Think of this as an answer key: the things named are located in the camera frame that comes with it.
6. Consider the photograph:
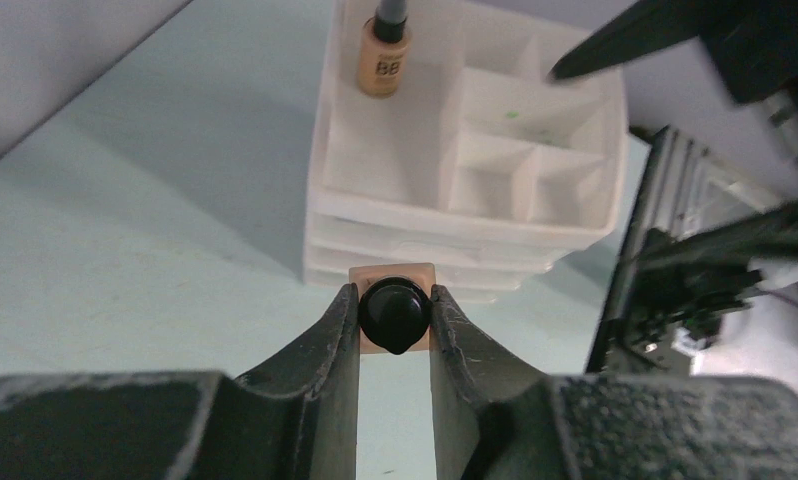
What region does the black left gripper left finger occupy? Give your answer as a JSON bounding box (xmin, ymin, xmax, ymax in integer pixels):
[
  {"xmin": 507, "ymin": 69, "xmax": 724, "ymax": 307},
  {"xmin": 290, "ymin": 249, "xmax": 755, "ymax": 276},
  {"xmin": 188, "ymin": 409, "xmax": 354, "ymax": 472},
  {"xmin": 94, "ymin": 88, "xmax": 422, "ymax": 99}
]
[{"xmin": 0, "ymin": 284, "xmax": 360, "ymax": 479}]

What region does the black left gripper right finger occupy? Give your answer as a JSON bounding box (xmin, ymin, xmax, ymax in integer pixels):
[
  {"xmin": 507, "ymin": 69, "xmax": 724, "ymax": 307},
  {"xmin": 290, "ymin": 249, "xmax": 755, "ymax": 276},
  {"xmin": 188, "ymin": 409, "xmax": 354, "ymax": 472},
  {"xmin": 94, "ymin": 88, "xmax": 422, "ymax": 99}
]
[{"xmin": 430, "ymin": 285, "xmax": 798, "ymax": 479}]

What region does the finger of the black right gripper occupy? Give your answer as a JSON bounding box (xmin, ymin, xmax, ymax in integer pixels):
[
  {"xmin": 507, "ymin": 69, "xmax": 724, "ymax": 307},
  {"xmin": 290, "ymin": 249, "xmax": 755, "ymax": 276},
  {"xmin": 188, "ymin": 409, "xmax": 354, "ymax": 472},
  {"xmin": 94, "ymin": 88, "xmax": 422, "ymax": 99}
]
[{"xmin": 550, "ymin": 0, "xmax": 711, "ymax": 81}]

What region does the white plastic drawer organizer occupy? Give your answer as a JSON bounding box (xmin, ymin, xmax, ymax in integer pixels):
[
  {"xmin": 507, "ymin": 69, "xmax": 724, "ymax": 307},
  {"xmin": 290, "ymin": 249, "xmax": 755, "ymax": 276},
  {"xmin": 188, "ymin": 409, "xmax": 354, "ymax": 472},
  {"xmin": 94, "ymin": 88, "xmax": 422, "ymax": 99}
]
[{"xmin": 302, "ymin": 1, "xmax": 628, "ymax": 303}]

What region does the foundation bottle black cap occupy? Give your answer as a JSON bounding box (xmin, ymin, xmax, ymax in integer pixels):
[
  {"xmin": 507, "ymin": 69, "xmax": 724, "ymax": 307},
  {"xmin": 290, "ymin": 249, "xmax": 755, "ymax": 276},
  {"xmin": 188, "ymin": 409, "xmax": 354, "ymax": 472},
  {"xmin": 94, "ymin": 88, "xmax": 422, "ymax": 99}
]
[{"xmin": 357, "ymin": 0, "xmax": 411, "ymax": 98}]

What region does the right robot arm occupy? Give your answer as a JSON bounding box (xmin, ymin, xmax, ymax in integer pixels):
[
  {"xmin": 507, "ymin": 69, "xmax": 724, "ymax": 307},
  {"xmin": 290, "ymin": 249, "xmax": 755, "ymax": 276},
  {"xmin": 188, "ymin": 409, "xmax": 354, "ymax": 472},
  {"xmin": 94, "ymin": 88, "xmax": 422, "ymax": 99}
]
[{"xmin": 551, "ymin": 0, "xmax": 798, "ymax": 104}]

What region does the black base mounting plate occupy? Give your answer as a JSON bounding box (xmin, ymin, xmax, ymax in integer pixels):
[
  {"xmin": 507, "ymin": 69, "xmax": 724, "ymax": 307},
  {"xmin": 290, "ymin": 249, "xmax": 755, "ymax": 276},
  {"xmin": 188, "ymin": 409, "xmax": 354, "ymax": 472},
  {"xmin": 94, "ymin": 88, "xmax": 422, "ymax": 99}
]
[{"xmin": 586, "ymin": 126, "xmax": 798, "ymax": 376}]

